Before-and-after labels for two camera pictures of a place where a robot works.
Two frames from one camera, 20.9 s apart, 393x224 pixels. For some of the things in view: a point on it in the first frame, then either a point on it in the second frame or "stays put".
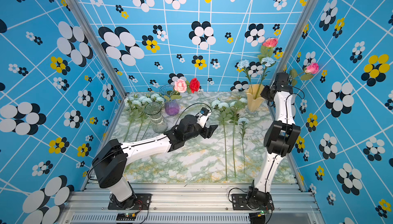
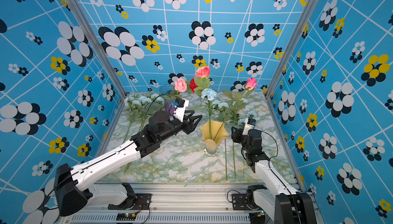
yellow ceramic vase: x=255 y=96 -> x=213 y=132
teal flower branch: x=129 y=101 stays put
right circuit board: x=257 y=218 stays put
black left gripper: x=209 y=132 -> x=190 y=125
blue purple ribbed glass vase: x=172 y=107 stays put
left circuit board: x=126 y=216 stays put
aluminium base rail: x=190 y=203 stays put
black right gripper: x=263 y=94 -> x=237 y=135
